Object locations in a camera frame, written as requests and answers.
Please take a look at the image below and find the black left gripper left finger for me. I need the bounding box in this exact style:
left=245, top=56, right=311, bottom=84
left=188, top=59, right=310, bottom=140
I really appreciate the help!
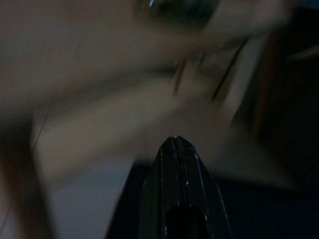
left=138, top=136, right=180, bottom=239

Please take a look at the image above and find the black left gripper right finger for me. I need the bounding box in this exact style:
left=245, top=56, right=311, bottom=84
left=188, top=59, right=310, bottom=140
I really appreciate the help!
left=175, top=136, right=232, bottom=239

